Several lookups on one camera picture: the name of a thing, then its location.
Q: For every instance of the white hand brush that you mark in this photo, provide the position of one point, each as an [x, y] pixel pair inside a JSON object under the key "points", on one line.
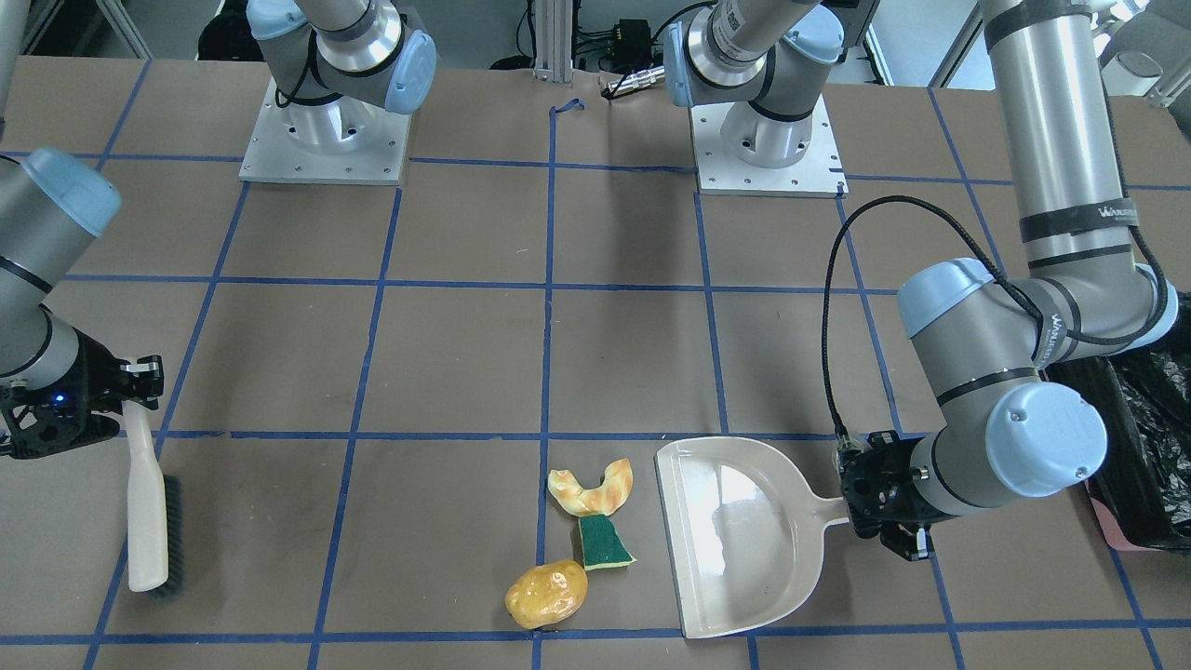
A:
{"points": [[154, 525]]}

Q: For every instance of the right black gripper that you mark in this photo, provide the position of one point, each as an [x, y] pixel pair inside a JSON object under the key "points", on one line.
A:
{"points": [[90, 369]]}

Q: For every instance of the aluminium frame post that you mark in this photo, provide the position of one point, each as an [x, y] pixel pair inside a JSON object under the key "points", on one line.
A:
{"points": [[552, 32]]}

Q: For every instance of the black lined trash bin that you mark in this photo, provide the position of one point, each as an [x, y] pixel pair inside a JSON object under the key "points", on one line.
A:
{"points": [[1140, 493]]}

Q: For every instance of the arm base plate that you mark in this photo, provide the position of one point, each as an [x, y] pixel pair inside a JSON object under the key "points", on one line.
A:
{"points": [[740, 152], [344, 142]]}

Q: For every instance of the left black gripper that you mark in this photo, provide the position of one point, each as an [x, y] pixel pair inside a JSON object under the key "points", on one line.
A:
{"points": [[895, 484]]}

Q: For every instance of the yellow potato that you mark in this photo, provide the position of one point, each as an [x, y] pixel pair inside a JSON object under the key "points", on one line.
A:
{"points": [[547, 594]]}

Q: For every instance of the curved bread piece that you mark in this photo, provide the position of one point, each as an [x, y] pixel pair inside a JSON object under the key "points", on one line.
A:
{"points": [[606, 498]]}

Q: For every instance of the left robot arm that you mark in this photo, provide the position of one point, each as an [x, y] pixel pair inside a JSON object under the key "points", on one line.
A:
{"points": [[1094, 287]]}

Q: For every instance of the green yellow sponge piece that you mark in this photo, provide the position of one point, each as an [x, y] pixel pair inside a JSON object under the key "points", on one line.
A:
{"points": [[601, 545]]}

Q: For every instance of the beige plastic dustpan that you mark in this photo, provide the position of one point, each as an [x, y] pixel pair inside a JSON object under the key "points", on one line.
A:
{"points": [[746, 533]]}

